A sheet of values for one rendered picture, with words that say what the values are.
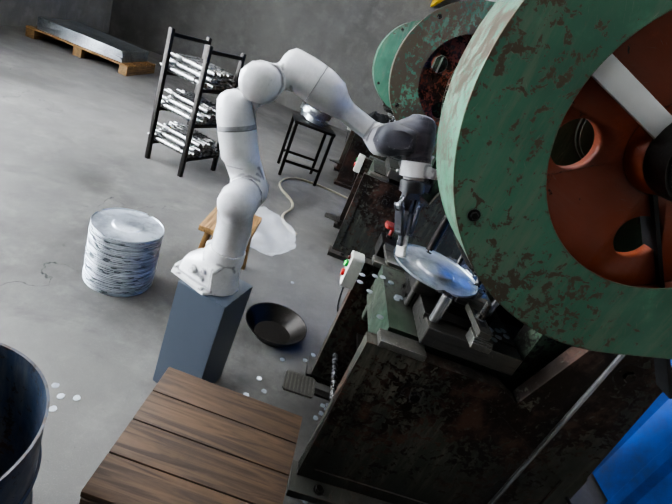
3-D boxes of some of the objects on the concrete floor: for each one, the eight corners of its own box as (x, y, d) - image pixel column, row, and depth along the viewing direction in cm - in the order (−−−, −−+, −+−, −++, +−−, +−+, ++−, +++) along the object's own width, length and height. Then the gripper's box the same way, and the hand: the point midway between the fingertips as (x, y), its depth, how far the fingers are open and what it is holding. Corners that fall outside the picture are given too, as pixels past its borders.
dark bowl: (233, 342, 186) (238, 330, 183) (249, 305, 213) (253, 295, 210) (297, 364, 190) (303, 353, 187) (305, 325, 217) (309, 314, 214)
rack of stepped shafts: (184, 179, 315) (216, 48, 276) (137, 153, 324) (161, 23, 285) (219, 173, 353) (251, 56, 314) (176, 149, 362) (202, 34, 323)
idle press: (308, 262, 277) (429, -33, 205) (323, 212, 367) (411, -5, 294) (515, 342, 291) (697, 92, 218) (481, 275, 380) (602, 82, 308)
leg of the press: (285, 495, 135) (407, 265, 98) (290, 464, 146) (402, 244, 108) (535, 569, 146) (731, 387, 109) (523, 535, 156) (699, 358, 119)
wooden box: (62, 582, 97) (79, 492, 83) (146, 446, 132) (169, 366, 117) (226, 637, 100) (270, 558, 85) (266, 489, 134) (302, 416, 120)
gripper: (414, 179, 133) (401, 251, 138) (390, 176, 123) (377, 255, 129) (435, 182, 128) (421, 257, 134) (412, 180, 119) (397, 261, 124)
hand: (401, 245), depth 130 cm, fingers closed
